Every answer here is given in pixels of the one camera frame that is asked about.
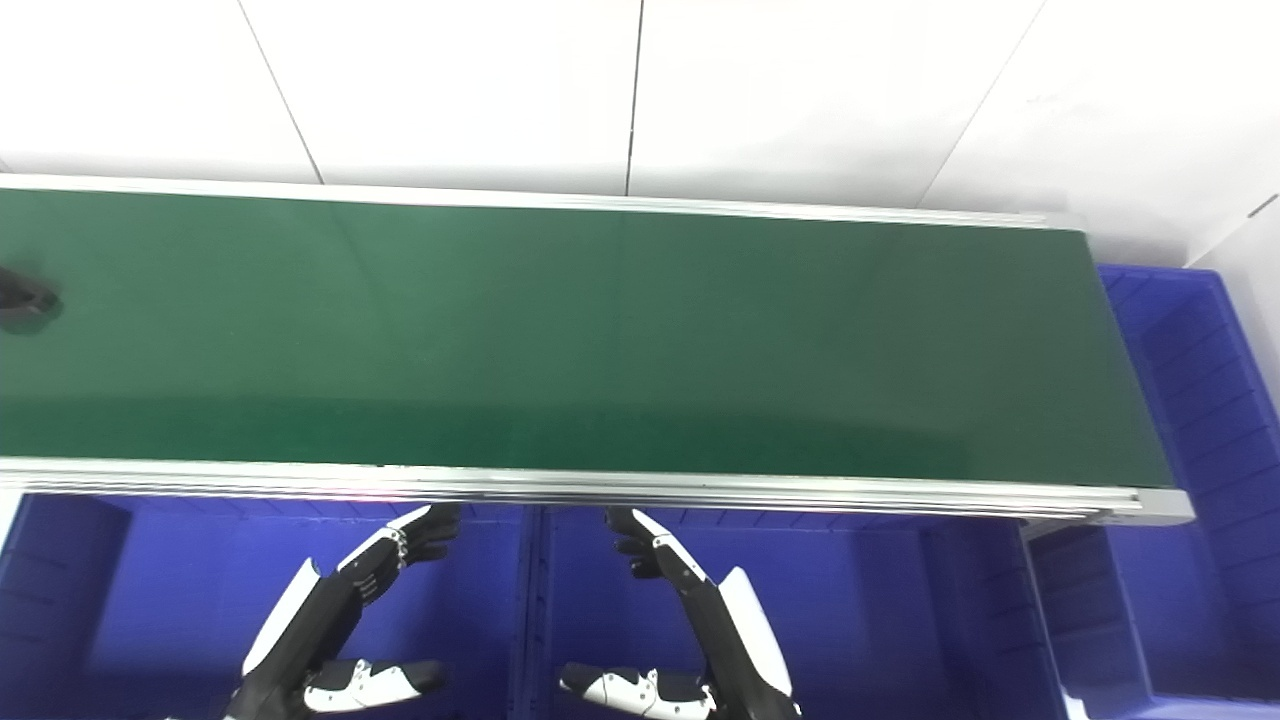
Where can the green conveyor belt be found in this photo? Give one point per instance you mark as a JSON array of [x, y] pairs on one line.
[[600, 330], [600, 490]]

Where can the black flanged metal part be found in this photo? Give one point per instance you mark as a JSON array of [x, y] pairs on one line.
[[22, 300]]

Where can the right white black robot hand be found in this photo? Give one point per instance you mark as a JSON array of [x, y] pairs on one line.
[[730, 640]]

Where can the blue plastic bin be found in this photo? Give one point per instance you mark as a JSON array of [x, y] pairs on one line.
[[150, 620], [1210, 520], [860, 620]]

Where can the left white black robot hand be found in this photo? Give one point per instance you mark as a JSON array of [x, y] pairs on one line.
[[300, 630]]

